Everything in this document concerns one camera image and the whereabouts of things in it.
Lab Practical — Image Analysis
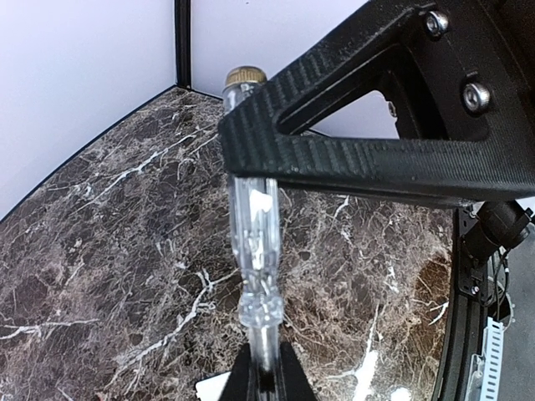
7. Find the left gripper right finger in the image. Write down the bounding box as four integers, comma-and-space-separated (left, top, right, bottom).
276, 342, 317, 401

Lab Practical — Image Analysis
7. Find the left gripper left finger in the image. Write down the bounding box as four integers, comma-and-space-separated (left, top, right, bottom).
219, 344, 257, 401

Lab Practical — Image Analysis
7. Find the white slotted cable duct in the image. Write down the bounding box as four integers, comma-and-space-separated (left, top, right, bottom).
465, 317, 504, 401

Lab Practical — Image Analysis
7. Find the clear handle screwdriver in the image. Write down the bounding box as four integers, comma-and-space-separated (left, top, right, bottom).
221, 65, 286, 401

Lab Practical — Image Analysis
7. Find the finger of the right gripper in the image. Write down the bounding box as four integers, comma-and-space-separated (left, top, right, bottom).
218, 1, 534, 206

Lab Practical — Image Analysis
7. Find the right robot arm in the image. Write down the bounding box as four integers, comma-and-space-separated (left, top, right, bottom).
219, 1, 534, 255

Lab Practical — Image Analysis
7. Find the white remote control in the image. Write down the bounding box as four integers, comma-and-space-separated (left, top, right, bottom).
195, 372, 231, 401

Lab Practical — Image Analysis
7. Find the right black frame post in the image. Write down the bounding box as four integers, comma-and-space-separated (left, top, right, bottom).
174, 0, 191, 89

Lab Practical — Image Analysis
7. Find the black front rail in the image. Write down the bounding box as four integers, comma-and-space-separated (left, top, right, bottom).
431, 209, 487, 400

